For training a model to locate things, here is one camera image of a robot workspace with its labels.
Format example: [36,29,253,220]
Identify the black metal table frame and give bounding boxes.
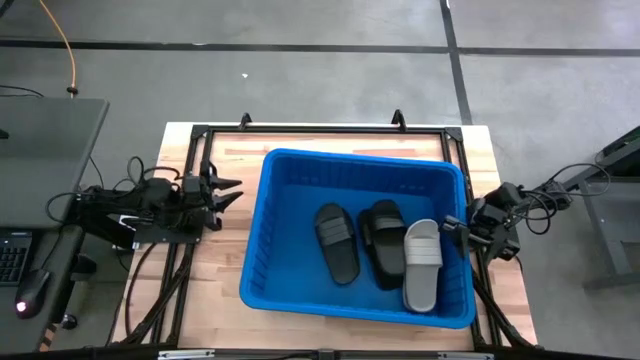
[112,123,539,351]

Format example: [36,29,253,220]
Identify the black keyboard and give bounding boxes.
[0,230,34,287]

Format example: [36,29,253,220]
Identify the grey desk top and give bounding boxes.
[0,96,111,230]

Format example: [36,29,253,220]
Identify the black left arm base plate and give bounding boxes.
[132,219,206,246]

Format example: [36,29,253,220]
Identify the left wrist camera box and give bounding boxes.
[180,173,202,197]

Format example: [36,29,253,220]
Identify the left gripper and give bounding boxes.
[198,159,245,232]

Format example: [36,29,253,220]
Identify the blue plastic bin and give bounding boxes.
[238,147,477,330]

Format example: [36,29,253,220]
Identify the black slide sandal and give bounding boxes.
[313,202,361,286]
[357,199,408,292]

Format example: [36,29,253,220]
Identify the dark grey keyboard shelf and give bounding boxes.
[0,223,87,354]

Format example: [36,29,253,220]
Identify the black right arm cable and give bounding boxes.
[517,162,612,236]

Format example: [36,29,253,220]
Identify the yellow cable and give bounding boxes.
[37,0,80,97]

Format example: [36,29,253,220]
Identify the black side table frame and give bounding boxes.
[552,124,640,292]

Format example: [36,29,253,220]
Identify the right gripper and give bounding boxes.
[440,199,520,266]

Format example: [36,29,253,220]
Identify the black desk support beam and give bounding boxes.
[67,197,136,251]

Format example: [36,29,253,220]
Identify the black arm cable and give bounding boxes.
[45,155,181,226]
[517,162,612,236]

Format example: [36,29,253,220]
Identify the silver metal bracket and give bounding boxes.
[157,349,216,360]
[437,351,495,360]

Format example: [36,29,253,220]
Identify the thin black floor cable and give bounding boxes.
[0,84,45,99]

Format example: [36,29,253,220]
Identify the grey slide sandal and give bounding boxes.
[402,218,444,314]

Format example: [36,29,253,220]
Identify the black computer mouse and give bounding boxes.
[14,268,52,320]

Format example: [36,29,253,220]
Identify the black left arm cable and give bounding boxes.
[45,155,181,226]

